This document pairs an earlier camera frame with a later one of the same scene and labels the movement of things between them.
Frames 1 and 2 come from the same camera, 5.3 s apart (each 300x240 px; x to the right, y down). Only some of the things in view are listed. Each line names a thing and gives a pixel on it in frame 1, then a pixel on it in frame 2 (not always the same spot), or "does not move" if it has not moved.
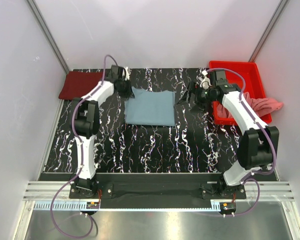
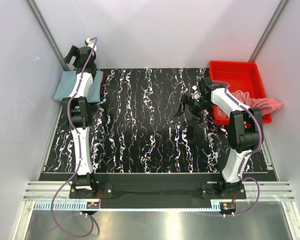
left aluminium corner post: (40, 19) does not move
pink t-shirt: (260, 106) does not move
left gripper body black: (124, 86) -> (79, 65)
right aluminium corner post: (269, 29) does not move
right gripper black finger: (200, 108) -> (195, 119)
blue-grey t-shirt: (150, 108) -> (68, 80)
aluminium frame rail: (270, 190) does not move
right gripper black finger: (186, 97) -> (180, 110)
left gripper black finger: (131, 94) -> (73, 51)
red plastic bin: (253, 86) does not move
